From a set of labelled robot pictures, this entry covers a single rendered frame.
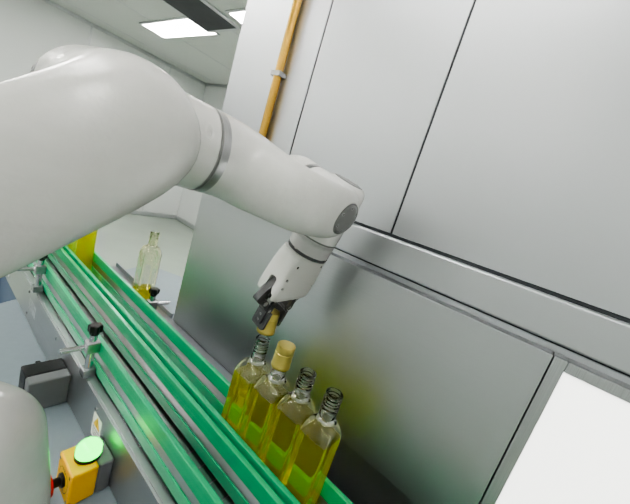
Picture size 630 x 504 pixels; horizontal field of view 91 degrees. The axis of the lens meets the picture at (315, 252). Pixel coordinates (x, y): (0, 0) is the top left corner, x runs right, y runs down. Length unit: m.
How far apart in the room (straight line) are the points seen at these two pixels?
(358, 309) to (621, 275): 0.39
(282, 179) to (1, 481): 0.32
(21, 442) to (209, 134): 0.28
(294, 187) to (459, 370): 0.40
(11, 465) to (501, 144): 0.67
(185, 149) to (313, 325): 0.53
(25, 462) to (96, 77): 0.29
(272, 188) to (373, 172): 0.36
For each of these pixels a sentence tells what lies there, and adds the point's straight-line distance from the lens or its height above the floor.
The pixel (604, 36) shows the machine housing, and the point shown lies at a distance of 0.66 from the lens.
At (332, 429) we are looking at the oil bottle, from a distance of 0.57.
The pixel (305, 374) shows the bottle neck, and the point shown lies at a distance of 0.56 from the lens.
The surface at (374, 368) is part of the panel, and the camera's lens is 0.64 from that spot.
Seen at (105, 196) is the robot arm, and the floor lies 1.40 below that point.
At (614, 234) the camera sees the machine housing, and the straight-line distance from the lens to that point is 0.58.
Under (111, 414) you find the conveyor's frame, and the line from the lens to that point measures 0.84.
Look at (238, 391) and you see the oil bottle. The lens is 0.66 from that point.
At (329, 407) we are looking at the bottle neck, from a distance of 0.55.
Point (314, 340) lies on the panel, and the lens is 0.70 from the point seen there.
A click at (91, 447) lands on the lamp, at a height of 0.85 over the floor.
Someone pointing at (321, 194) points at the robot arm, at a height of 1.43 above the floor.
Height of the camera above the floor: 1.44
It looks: 11 degrees down
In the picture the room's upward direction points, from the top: 18 degrees clockwise
